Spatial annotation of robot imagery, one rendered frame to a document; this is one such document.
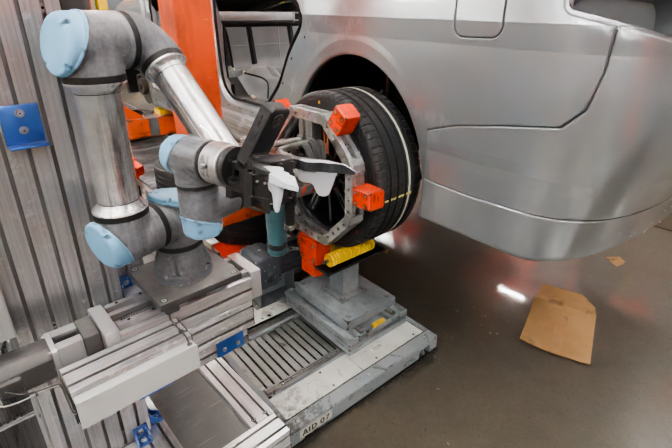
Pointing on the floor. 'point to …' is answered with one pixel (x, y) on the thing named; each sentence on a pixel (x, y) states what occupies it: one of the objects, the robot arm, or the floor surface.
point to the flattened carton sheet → (561, 323)
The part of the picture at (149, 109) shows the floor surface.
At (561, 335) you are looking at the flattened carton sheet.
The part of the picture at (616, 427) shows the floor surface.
